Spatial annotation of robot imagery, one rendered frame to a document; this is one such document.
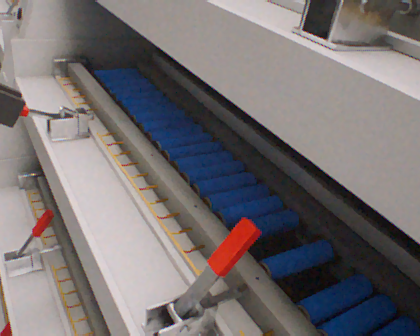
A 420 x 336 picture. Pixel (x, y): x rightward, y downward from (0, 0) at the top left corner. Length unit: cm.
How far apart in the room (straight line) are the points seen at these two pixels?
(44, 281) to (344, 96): 45
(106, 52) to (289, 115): 47
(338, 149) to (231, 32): 9
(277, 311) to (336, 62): 16
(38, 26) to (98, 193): 30
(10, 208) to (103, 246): 35
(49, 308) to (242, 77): 38
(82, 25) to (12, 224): 30
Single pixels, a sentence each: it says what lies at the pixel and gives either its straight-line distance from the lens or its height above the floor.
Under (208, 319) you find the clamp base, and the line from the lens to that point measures 26.
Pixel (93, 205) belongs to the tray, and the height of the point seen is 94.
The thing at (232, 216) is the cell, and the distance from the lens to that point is 32.
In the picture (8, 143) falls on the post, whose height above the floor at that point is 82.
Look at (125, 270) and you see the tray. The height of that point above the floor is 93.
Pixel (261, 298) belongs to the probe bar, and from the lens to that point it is 26.
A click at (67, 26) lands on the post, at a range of 60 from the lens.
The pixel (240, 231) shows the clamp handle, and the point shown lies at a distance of 23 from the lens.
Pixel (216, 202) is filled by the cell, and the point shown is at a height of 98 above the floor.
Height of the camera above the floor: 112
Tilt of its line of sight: 20 degrees down
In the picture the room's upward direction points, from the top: 27 degrees clockwise
